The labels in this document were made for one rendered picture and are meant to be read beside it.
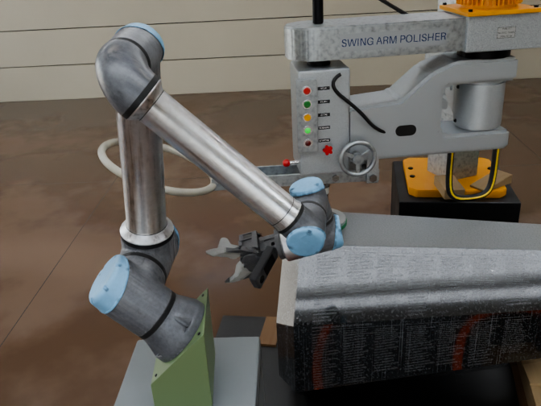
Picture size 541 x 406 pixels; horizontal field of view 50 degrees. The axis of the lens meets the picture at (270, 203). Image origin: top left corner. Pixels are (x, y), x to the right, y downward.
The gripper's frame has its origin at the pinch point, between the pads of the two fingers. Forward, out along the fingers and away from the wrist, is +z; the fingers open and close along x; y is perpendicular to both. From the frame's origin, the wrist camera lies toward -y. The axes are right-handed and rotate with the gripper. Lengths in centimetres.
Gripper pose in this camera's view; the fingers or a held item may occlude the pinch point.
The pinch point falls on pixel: (215, 269)
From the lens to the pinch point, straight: 164.3
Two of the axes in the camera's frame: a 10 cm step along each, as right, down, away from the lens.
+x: -3.0, -6.4, -7.1
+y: -0.9, -7.2, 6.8
